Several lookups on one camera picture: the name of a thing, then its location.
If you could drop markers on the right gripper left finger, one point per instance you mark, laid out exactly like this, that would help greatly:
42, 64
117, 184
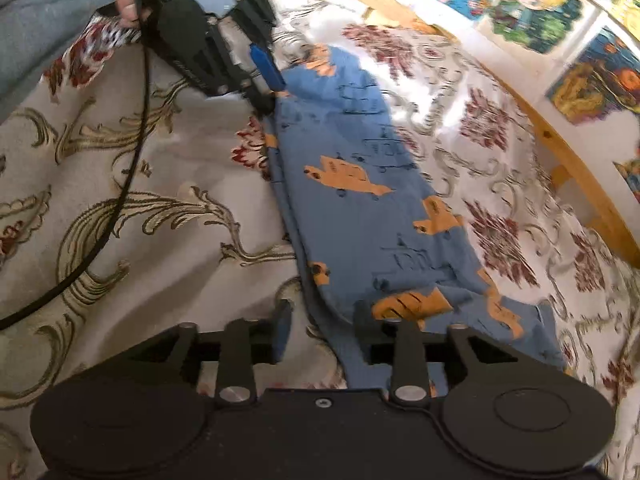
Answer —
281, 322

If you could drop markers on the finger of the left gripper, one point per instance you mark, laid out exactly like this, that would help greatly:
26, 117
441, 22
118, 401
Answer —
263, 103
264, 72

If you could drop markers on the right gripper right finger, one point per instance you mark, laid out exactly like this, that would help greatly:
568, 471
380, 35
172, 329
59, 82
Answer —
368, 334

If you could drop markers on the floral white bedspread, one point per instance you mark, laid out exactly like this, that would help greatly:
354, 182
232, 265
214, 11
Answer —
182, 187

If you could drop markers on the blue patterned pants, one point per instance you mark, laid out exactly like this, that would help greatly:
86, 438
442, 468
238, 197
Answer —
365, 225

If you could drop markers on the colourful poster with pumpkins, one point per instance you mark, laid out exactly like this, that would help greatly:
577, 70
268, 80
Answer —
603, 79

